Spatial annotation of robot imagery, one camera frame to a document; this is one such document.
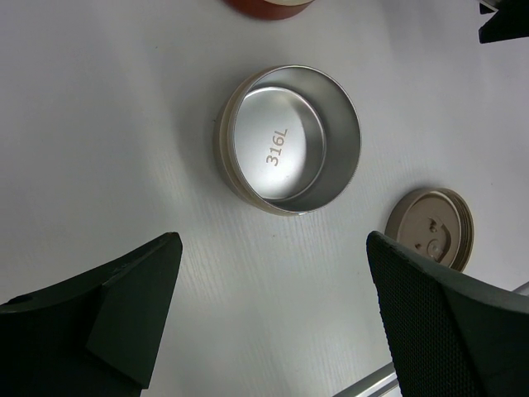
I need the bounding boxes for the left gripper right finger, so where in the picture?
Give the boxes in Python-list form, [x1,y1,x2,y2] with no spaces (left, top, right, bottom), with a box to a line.
[366,230,529,397]

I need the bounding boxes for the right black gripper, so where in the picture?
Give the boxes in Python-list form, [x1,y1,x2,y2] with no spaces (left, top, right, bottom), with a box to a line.
[479,0,528,44]

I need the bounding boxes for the beige-based steel container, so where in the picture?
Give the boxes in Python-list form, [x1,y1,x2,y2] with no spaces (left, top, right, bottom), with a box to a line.
[212,65,362,217]

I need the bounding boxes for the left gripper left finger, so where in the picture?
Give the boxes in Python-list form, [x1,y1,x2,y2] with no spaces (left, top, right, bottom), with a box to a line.
[1,232,183,396]

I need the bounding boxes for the beige round lid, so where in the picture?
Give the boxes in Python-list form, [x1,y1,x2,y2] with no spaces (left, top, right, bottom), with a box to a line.
[384,188,474,272]

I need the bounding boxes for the red-based steel container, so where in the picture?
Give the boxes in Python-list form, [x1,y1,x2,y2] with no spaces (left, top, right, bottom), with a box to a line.
[224,0,312,21]

